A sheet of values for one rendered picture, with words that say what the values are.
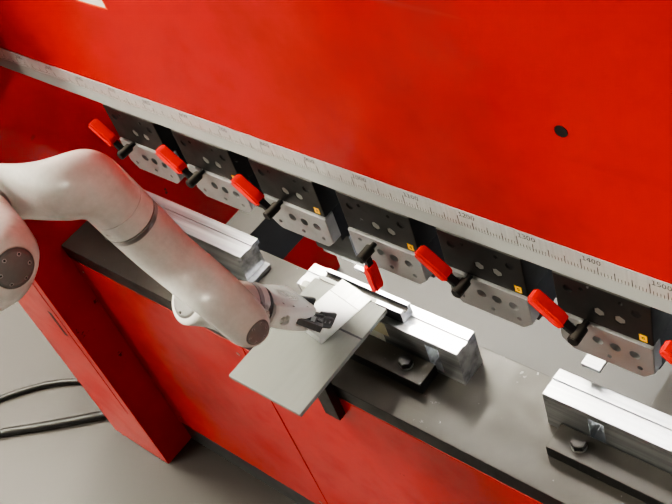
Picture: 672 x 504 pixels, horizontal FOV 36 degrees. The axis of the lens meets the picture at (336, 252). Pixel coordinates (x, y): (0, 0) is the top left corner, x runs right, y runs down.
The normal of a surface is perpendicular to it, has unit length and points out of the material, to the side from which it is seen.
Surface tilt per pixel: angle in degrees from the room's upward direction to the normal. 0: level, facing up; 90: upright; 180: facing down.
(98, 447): 0
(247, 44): 90
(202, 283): 43
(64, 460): 0
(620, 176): 90
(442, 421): 0
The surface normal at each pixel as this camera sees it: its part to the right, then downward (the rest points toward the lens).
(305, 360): -0.26, -0.66
